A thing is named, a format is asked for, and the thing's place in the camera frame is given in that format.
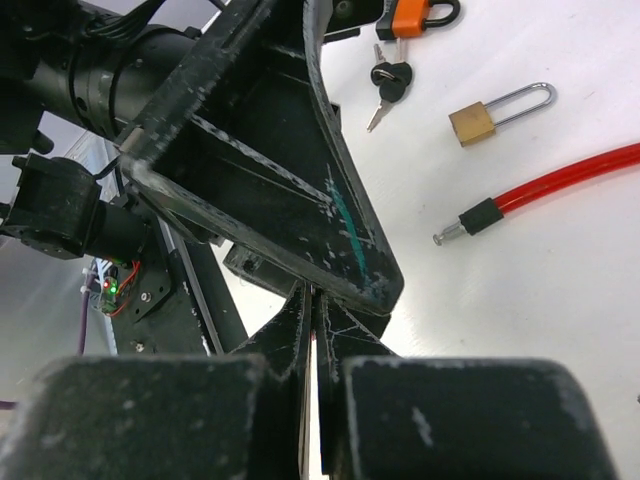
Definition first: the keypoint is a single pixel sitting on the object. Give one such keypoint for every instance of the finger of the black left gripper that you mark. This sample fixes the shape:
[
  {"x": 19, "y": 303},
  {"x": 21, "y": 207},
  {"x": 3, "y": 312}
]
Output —
[{"x": 242, "y": 141}]

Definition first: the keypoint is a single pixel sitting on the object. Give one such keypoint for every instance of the black head keys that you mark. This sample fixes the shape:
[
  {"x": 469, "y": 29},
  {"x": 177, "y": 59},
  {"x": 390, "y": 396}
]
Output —
[{"x": 392, "y": 79}]

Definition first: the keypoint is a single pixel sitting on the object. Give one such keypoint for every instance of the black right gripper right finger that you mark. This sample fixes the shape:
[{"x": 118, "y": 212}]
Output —
[{"x": 384, "y": 416}]

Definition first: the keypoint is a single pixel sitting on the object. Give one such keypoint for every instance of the red cable lock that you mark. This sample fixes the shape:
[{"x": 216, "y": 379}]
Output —
[{"x": 492, "y": 210}]

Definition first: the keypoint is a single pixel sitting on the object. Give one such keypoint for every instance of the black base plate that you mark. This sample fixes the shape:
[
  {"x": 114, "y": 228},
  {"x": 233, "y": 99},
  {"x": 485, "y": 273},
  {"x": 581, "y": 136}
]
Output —
[{"x": 174, "y": 299}]

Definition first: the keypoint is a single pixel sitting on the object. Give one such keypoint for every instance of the long shackle brass padlock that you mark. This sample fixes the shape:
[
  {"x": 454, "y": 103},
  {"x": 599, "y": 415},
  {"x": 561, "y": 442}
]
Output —
[{"x": 479, "y": 121}]

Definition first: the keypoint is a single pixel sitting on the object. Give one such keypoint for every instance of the small silver key pair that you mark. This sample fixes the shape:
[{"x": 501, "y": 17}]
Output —
[{"x": 311, "y": 320}]

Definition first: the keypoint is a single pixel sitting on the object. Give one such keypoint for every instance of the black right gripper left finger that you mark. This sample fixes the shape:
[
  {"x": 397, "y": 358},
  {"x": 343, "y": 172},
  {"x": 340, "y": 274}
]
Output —
[{"x": 241, "y": 415}]

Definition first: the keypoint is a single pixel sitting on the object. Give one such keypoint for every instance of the orange padlock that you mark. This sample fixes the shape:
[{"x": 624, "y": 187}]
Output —
[{"x": 404, "y": 19}]

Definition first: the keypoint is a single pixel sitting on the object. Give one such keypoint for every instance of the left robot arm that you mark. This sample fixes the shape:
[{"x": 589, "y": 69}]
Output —
[{"x": 97, "y": 69}]

